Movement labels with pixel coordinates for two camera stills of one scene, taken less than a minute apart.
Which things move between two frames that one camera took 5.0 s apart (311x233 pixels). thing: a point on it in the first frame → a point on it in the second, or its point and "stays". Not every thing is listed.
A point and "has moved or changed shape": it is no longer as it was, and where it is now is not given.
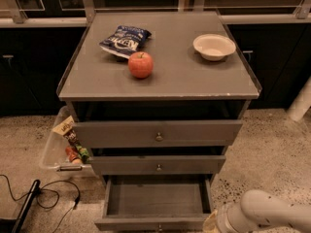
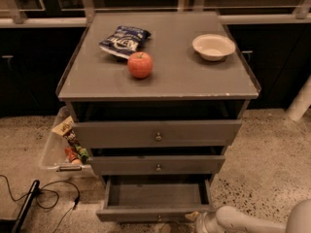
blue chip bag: (124, 41) stays
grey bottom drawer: (155, 203) has moved or changed shape
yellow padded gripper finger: (210, 224) → (192, 216)
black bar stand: (15, 225) stays
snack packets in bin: (75, 150) stays
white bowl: (214, 47) stays
